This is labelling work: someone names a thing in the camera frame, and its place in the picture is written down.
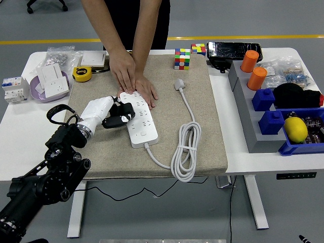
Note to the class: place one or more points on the clear bag of resistors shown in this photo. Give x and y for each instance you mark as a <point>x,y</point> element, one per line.
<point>296,73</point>

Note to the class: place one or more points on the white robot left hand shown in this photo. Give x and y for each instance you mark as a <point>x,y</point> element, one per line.
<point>97,108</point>

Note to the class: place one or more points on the beige mat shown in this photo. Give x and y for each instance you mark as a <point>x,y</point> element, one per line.
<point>106,157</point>

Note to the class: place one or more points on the dark capacitors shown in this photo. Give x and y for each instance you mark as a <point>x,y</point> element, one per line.
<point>314,131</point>

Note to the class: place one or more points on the small Rubik's cube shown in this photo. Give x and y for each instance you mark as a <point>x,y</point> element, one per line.
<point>198,49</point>

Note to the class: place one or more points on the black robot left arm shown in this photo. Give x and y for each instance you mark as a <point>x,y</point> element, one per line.
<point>38,187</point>

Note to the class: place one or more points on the red object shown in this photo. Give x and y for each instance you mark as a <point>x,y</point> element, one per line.
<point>321,100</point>

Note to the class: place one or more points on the small white plastic piece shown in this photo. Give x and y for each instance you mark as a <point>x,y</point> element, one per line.
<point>39,88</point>

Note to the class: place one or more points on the blue block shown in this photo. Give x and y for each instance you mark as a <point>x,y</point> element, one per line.
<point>270,124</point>
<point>263,100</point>

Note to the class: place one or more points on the grey under-table box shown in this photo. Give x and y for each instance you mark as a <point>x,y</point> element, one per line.
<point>224,182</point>

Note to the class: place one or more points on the white circuit breaker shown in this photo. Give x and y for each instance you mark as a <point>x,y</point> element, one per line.
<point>15,91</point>

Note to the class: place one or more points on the white power strip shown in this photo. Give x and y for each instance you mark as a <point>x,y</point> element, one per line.
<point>143,129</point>

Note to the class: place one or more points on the purple bowl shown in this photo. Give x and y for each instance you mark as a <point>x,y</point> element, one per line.
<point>35,94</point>

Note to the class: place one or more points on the black table control panel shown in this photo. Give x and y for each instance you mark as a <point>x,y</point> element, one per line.
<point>296,176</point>

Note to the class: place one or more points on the black foil wrapped box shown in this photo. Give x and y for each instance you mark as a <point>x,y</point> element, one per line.
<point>233,49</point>

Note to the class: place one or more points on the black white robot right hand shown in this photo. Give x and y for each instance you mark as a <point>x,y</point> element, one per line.
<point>303,239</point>

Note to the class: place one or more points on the small grey peg base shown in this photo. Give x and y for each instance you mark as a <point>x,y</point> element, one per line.
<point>234,73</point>

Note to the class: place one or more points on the white switch panel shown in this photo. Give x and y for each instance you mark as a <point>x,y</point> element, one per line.
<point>49,72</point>

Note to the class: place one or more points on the person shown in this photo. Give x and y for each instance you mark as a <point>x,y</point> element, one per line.
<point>126,25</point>

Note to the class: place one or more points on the white table leg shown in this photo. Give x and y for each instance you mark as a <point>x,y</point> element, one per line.
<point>76,215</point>
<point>255,202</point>

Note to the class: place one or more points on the black cloth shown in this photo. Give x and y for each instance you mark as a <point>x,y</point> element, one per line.
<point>293,97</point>

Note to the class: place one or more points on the white wall socket panel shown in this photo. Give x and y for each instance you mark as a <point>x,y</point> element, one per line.
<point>57,87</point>

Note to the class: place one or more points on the black office chair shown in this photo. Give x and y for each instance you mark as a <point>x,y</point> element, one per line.
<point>30,9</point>

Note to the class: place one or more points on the clear bag of screws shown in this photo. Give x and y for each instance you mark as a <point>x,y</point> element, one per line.
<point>59,58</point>

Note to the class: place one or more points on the large Rubik's cube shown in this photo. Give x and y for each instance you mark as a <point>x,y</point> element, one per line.
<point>182,59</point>

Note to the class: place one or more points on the person's left hand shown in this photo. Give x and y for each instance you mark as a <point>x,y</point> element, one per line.
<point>146,87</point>

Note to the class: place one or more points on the black plug adapter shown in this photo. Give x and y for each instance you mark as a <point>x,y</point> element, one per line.
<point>124,108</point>

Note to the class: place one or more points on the long grey peg base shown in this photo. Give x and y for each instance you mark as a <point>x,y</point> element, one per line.
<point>250,126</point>

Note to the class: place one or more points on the person's right hand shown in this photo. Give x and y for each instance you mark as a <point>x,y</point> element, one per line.
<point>124,71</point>

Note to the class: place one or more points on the dark flat object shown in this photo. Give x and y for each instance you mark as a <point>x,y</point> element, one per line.
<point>100,70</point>

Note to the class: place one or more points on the white wall switch plate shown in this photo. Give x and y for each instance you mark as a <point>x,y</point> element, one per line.
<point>93,58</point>

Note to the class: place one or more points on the large yellow tape measure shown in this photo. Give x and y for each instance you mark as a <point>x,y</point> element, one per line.
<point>82,74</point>

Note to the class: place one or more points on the yellow lemon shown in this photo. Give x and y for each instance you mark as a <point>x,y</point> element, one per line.
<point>295,130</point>

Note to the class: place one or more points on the orange cylinder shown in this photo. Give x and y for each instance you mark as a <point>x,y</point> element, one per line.
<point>249,62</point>
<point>257,79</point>

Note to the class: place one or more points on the person's left forearm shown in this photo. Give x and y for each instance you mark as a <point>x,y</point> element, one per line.
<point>148,30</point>

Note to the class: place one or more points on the clear bag of small parts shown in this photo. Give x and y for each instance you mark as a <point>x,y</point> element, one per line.
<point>269,76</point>

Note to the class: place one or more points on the black holder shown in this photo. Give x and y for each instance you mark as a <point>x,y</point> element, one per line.
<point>220,65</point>

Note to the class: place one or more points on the blue storage bin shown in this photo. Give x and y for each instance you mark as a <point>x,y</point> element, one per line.
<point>291,150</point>

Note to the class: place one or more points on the small black dotted object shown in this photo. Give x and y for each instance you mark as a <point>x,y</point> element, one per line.
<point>291,115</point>

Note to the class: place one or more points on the person's right forearm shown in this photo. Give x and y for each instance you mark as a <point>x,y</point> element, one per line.
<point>103,25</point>

